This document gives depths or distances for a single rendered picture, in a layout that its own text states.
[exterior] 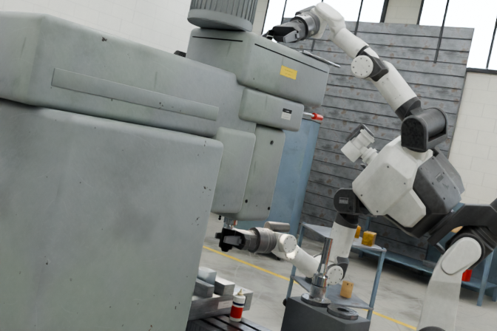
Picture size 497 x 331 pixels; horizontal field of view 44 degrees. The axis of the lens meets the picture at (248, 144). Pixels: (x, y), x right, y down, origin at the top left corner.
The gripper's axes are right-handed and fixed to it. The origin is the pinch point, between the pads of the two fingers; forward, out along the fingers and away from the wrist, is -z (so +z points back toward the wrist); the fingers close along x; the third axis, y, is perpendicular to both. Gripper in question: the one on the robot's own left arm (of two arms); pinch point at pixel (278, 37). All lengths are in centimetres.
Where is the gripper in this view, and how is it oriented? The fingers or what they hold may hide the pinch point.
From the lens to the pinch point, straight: 209.8
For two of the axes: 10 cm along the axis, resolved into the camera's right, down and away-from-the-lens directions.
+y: -1.6, -9.1, -3.9
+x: -7.2, -1.6, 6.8
